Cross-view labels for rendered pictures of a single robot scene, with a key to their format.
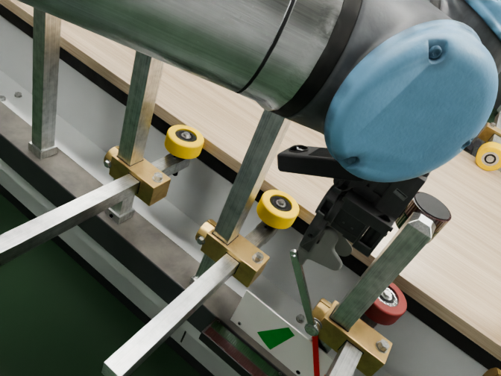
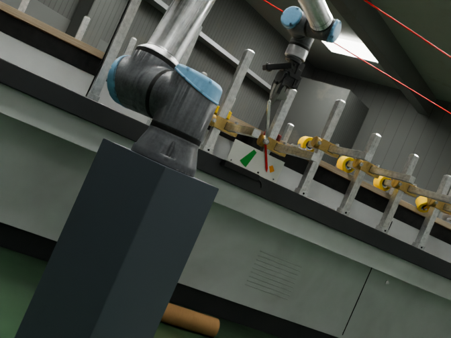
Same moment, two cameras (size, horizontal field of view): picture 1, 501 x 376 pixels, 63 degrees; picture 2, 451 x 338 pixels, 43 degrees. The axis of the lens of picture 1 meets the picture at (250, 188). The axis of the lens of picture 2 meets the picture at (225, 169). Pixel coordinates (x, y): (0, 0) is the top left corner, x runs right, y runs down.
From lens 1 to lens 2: 2.13 m
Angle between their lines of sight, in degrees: 54
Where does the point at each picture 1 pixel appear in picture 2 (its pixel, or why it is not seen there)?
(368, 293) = (281, 119)
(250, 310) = (237, 149)
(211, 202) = not seen: hidden behind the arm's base
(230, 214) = (228, 103)
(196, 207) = not seen: hidden behind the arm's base
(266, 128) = (245, 63)
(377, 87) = (336, 25)
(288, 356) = (254, 165)
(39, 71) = (117, 47)
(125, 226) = not seen: hidden behind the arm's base
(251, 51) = (327, 19)
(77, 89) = (58, 72)
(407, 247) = (291, 96)
